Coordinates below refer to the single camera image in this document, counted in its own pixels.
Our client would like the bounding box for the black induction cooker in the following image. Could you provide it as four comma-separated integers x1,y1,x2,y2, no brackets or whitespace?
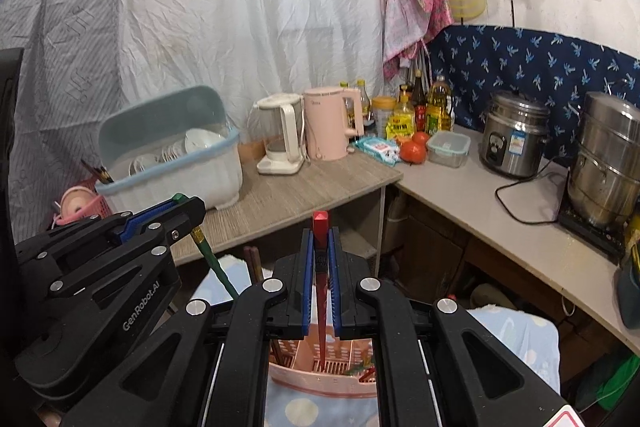
557,202,628,264

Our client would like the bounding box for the dark teal cloth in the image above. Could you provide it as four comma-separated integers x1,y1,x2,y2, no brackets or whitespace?
616,264,640,330

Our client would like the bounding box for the blue white dish drainer box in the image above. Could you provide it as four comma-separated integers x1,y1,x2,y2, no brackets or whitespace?
95,85,244,214

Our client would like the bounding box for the white corner counter cabinet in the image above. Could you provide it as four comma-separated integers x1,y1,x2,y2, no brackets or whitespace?
395,147,640,358

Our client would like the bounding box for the green plastic bag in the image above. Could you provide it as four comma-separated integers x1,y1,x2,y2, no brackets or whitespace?
575,354,640,410

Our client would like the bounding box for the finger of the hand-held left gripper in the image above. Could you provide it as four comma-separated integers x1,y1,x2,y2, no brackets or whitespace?
14,201,177,277
46,195,207,297

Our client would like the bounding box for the grey wood shelf desk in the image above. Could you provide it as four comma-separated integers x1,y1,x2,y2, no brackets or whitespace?
172,151,405,268

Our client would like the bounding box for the large red tomato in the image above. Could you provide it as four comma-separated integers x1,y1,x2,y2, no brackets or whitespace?
400,140,427,164

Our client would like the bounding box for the pink plastic mesh basket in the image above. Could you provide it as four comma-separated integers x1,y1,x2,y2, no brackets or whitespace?
52,179,112,228

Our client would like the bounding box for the white glass kettle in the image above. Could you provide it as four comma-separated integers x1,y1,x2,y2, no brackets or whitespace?
256,93,307,176

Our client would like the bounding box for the pink round lid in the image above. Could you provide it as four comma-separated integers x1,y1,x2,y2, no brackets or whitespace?
60,187,98,220

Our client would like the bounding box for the white blue wipes pack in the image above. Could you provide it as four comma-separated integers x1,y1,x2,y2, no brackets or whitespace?
362,139,403,166

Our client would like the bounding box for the bundle of dark chopsticks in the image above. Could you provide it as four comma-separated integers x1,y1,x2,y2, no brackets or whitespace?
81,158,115,184

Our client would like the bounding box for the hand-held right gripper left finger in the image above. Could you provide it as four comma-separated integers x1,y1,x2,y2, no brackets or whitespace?
60,228,317,427

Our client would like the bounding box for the blue patterned cloth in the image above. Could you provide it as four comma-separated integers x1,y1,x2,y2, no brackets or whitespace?
427,25,640,168

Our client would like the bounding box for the steel rice cooker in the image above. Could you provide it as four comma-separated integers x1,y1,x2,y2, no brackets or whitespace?
480,90,551,178

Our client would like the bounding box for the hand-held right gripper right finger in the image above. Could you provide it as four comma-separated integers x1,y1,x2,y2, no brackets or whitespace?
327,227,573,427

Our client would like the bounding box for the dark soy sauce bottle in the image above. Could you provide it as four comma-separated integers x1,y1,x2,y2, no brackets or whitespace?
411,83,427,118

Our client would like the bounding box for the pink perforated utensil basket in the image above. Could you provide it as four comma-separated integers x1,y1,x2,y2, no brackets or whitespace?
267,332,379,400

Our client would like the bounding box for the yellow cooking oil bottle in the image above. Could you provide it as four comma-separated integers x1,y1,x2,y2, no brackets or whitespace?
426,76,453,132

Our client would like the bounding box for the large white bowl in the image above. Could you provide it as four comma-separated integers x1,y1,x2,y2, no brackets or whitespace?
184,128,226,155

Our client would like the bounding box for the yellow plastic item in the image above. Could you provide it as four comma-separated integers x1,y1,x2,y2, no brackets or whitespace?
622,227,640,278

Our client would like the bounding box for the white wrinkled sheet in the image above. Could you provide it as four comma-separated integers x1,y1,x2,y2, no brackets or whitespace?
120,0,396,148

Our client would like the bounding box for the green chopstick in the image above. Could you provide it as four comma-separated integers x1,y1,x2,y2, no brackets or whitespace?
171,193,240,299

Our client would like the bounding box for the pink electric kettle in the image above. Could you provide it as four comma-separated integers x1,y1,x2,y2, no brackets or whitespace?
302,87,365,162

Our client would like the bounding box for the grey striped sheet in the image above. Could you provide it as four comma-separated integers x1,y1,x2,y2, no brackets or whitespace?
10,0,131,248

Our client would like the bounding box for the clear bottle yellow cap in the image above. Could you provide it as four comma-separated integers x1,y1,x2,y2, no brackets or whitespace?
355,79,375,128

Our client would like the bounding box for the clear container green rim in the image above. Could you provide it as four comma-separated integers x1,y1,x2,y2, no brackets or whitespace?
426,131,471,168

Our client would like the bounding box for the blue polka dot blanket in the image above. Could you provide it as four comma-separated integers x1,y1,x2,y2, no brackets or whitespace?
190,254,563,427

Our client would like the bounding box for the black power cable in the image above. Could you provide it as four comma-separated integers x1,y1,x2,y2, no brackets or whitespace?
495,157,571,224

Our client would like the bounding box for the steel steamer pot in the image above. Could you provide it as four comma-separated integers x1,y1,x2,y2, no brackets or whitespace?
567,91,640,229

